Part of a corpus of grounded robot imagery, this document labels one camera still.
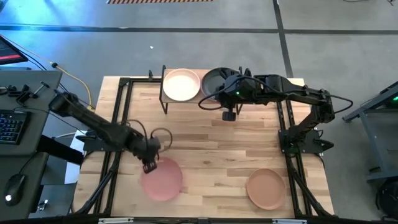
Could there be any silver clamp screw handle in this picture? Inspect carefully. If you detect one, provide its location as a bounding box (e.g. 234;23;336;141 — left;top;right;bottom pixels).
32;80;51;96

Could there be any black backlit keyboard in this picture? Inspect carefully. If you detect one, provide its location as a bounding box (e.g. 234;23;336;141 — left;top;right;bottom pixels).
0;108;32;146

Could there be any yellow cable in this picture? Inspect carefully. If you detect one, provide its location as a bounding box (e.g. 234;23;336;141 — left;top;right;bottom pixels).
0;33;96;111

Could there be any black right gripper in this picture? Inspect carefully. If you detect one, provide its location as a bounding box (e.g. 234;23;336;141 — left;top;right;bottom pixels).
216;70;251;107

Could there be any white paper sheet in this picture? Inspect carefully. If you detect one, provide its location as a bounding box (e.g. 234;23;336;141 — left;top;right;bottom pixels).
63;129;86;185

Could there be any black keyboard cable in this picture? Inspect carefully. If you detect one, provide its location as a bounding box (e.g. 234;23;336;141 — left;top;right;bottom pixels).
14;106;83;131

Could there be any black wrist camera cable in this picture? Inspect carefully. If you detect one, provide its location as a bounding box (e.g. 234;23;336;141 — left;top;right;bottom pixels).
198;75;354;114
126;119;174;154

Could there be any tan brown plate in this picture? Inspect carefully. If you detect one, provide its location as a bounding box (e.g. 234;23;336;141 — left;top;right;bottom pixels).
245;168;287;211

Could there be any black left wrist camera cable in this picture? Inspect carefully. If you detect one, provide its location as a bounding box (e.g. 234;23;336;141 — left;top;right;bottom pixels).
126;119;174;154

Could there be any wooden shelf black metal frame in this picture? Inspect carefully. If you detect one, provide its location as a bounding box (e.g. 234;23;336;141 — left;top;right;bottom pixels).
159;64;246;115

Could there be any black monitor cable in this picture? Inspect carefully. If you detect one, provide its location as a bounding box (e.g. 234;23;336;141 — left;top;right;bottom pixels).
18;49;94;109

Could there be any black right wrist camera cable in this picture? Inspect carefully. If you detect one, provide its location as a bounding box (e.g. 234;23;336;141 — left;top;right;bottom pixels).
198;75;354;114

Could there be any black computer monitor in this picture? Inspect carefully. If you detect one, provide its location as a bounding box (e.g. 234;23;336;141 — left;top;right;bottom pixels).
0;34;29;66

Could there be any dark charcoal plate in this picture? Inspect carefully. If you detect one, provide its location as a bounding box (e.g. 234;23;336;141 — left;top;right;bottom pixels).
201;67;239;101

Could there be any cream plate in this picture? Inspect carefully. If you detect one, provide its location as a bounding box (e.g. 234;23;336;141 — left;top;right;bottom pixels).
162;68;201;103

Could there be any black computer mouse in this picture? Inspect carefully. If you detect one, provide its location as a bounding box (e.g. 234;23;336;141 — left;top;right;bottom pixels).
3;173;27;207

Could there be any black cable coil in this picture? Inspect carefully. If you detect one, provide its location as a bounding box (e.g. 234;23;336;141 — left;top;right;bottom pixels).
374;176;398;220

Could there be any small silver clip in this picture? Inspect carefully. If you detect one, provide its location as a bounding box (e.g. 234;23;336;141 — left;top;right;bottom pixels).
36;198;49;212

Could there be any black aluminium table frame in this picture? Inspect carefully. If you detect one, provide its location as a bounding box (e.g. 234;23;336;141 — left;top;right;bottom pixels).
71;76;335;218

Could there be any grey desk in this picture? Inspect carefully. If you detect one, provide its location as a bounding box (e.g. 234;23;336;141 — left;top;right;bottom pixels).
0;68;63;220

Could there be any dark grey cart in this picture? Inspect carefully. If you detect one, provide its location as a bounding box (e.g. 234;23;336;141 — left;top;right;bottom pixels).
341;80;398;184

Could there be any light pink plate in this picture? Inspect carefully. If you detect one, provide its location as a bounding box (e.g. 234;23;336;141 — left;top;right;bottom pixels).
139;156;184;202

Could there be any silver edge bracket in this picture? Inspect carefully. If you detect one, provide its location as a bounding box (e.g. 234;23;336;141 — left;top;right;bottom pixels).
272;218;308;224
98;217;135;224

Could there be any black device green light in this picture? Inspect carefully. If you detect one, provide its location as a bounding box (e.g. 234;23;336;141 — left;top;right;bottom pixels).
384;92;398;110

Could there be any black desk strut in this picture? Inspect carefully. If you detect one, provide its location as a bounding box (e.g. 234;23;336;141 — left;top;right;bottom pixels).
36;134;85;166

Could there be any black desk clamp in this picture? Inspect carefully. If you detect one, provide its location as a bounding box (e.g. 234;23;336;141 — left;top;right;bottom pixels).
0;84;30;98
15;89;40;105

